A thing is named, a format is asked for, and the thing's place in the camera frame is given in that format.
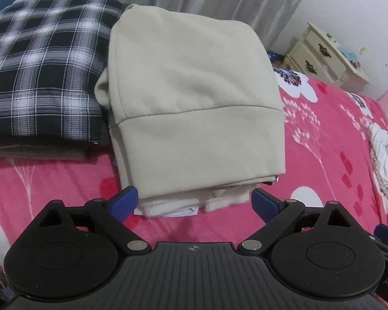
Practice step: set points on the beige jacket with black trim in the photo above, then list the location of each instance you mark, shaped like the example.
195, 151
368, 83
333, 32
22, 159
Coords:
187, 97

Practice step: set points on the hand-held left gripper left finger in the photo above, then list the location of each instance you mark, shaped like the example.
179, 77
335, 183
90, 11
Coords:
124, 201

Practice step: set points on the blue cloth on nightstand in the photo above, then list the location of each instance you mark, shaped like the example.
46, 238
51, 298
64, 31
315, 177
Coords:
347, 53

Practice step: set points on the cream nightstand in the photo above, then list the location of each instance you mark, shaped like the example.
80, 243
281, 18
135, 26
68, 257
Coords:
323, 58

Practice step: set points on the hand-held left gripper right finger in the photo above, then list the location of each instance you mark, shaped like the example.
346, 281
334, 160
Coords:
265, 206

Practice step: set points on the pink floral bed blanket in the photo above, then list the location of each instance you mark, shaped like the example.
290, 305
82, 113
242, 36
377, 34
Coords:
323, 155

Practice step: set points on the blue item on floor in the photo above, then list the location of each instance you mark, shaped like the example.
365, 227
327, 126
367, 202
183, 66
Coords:
274, 56

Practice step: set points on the grey folded clothing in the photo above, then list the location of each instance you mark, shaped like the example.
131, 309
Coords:
35, 151

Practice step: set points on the black white plaid clothing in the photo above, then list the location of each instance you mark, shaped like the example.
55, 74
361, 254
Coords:
42, 71

